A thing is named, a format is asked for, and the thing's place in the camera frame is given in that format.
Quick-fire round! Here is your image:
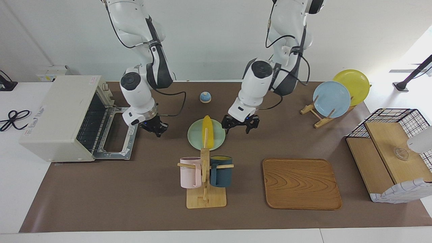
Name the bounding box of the small clear glass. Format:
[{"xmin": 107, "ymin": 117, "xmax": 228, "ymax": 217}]
[{"xmin": 393, "ymin": 147, "xmax": 409, "ymax": 161}]

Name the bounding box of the wooden mug tree stand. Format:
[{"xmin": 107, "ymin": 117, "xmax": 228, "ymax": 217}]
[{"xmin": 178, "ymin": 128, "xmax": 234, "ymax": 209}]

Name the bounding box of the white power box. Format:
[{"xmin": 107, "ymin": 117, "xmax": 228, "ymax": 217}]
[{"xmin": 36, "ymin": 65, "xmax": 73, "ymax": 82}]

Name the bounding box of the wooden serving tray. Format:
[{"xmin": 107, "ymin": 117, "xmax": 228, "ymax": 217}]
[{"xmin": 262, "ymin": 159, "xmax": 343, "ymax": 210}]

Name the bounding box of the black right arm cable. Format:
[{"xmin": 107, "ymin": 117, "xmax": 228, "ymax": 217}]
[{"xmin": 103, "ymin": 0, "xmax": 187, "ymax": 117}]

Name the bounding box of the coiled black cable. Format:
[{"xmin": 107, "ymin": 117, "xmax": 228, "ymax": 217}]
[{"xmin": 0, "ymin": 110, "xmax": 31, "ymax": 132}]

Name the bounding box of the brown table mat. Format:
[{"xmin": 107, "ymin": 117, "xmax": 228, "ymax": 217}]
[{"xmin": 19, "ymin": 81, "xmax": 432, "ymax": 233}]

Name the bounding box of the black wire basket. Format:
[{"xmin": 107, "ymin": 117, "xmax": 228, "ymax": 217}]
[{"xmin": 346, "ymin": 108, "xmax": 432, "ymax": 169}]

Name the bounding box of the wooden step shelf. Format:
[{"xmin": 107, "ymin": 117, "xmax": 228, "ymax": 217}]
[{"xmin": 347, "ymin": 121, "xmax": 432, "ymax": 194}]

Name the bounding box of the white rounded device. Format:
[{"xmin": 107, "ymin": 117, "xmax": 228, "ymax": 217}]
[{"xmin": 407, "ymin": 126, "xmax": 432, "ymax": 154}]

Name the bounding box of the pink mug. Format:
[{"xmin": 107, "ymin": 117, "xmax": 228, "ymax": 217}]
[{"xmin": 180, "ymin": 157, "xmax": 203, "ymax": 189}]

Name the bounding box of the yellow corn cob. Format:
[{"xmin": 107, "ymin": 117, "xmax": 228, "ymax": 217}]
[{"xmin": 202, "ymin": 115, "xmax": 215, "ymax": 149}]

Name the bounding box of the pale green round plate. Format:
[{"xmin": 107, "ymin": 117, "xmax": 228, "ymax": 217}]
[{"xmin": 187, "ymin": 119, "xmax": 226, "ymax": 151}]

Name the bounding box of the yellow plate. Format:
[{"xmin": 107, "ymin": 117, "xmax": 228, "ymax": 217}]
[{"xmin": 333, "ymin": 69, "xmax": 370, "ymax": 106}]

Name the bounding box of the cream toaster oven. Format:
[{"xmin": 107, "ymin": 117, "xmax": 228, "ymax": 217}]
[{"xmin": 19, "ymin": 75, "xmax": 139, "ymax": 162}]

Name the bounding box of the black clamp mount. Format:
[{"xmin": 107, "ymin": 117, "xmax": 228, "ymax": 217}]
[{"xmin": 0, "ymin": 70, "xmax": 18, "ymax": 91}]

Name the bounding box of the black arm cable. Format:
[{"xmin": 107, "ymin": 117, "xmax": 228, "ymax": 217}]
[
  {"xmin": 103, "ymin": 0, "xmax": 187, "ymax": 117},
  {"xmin": 260, "ymin": 0, "xmax": 311, "ymax": 110}
]

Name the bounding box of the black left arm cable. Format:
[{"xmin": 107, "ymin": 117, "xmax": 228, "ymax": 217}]
[{"xmin": 260, "ymin": 0, "xmax": 311, "ymax": 110}]

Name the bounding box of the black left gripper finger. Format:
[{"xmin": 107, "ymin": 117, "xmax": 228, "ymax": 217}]
[
  {"xmin": 222, "ymin": 115, "xmax": 237, "ymax": 134},
  {"xmin": 245, "ymin": 115, "xmax": 260, "ymax": 134}
]

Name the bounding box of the black desk stand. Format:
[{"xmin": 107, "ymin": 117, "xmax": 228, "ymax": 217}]
[{"xmin": 393, "ymin": 54, "xmax": 432, "ymax": 92}]

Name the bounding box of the dark teal mug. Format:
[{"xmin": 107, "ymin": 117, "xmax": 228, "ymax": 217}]
[{"xmin": 209, "ymin": 155, "xmax": 233, "ymax": 188}]

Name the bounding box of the light blue plate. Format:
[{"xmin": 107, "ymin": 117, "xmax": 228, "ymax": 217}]
[{"xmin": 313, "ymin": 81, "xmax": 351, "ymax": 118}]

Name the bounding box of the wooden plate rack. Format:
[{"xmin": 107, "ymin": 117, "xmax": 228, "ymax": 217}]
[{"xmin": 300, "ymin": 95, "xmax": 358, "ymax": 129}]

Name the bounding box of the wooden shelf unit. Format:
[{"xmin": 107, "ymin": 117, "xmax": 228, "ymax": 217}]
[{"xmin": 370, "ymin": 178, "xmax": 432, "ymax": 204}]

